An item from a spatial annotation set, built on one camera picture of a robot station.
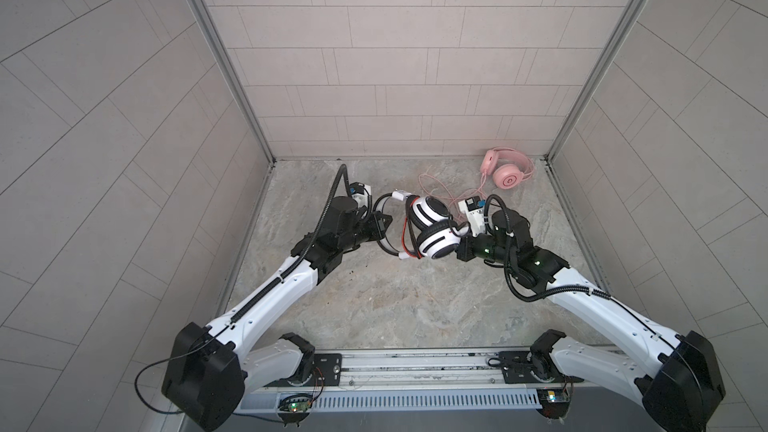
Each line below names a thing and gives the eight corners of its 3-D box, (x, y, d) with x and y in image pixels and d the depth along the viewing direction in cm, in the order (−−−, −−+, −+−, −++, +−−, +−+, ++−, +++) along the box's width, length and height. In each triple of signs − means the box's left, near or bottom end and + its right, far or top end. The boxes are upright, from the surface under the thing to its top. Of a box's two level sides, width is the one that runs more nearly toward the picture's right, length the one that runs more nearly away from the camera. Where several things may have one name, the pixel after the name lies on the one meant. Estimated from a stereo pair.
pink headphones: (505, 197, 107) (512, 183, 101) (472, 172, 115) (477, 157, 109) (535, 173, 115) (543, 159, 108) (502, 151, 122) (508, 136, 116)
